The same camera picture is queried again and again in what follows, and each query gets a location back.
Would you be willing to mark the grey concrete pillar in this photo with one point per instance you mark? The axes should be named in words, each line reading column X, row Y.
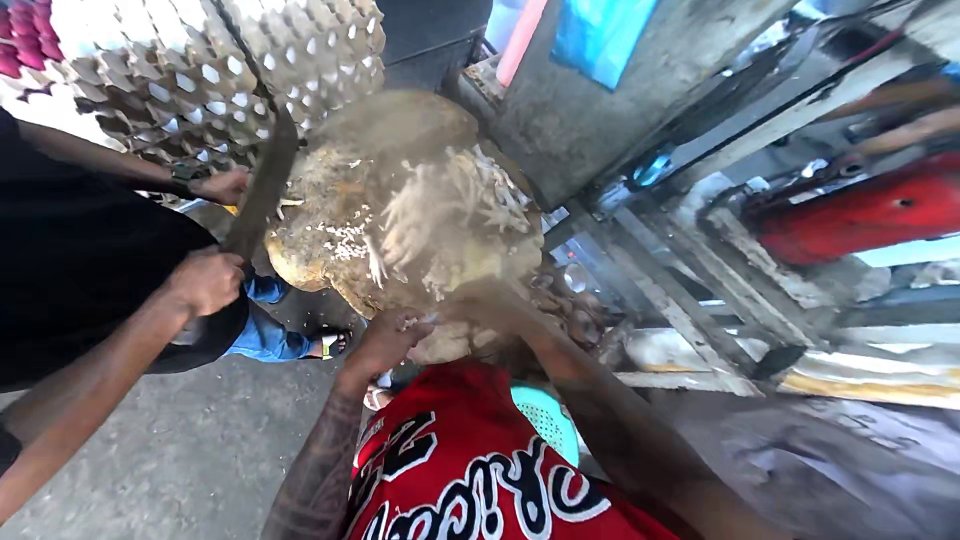
column 570, row 135

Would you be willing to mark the person's right hand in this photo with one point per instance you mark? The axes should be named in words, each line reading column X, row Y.
column 491, row 304

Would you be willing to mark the teal perforated plastic basket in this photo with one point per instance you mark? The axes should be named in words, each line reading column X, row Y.
column 551, row 424

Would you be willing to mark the blue plastic bag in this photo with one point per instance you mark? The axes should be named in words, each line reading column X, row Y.
column 604, row 37

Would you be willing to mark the weathered wooden slatted rack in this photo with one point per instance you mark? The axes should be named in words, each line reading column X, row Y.
column 690, row 300

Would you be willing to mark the pink plastic pipe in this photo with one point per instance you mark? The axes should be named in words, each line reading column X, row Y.
column 519, row 43

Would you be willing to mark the person's left forearm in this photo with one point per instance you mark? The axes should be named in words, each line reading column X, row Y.
column 322, row 457

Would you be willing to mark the person's right fingers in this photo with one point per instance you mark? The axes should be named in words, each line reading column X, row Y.
column 454, row 305

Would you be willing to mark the stack of pink egg trays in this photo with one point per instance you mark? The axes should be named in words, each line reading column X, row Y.
column 26, row 34

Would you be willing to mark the large dark cleaver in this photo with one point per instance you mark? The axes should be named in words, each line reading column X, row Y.
column 270, row 180

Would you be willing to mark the scattered small white bits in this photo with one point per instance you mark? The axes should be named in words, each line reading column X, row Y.
column 350, row 244

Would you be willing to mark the person's right forearm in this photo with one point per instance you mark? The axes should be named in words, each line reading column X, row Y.
column 622, row 424

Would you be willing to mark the small white chicken piece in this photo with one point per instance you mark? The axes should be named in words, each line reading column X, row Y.
column 409, row 323

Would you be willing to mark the red metal cylinder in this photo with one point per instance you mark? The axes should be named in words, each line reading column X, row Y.
column 862, row 214

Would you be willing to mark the person's left fingers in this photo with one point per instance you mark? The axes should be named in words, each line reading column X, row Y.
column 414, row 335

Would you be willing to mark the pile of chicken feet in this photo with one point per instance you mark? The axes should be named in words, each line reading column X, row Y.
column 420, row 214

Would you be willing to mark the stack of grey egg trays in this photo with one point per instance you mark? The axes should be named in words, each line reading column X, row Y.
column 225, row 82

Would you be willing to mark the single pale chicken foot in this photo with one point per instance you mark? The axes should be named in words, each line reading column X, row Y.
column 376, row 264

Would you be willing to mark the person's left hand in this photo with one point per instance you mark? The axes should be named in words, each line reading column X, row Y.
column 381, row 345

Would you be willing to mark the large round wooden chopping block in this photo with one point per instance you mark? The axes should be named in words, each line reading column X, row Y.
column 307, row 262

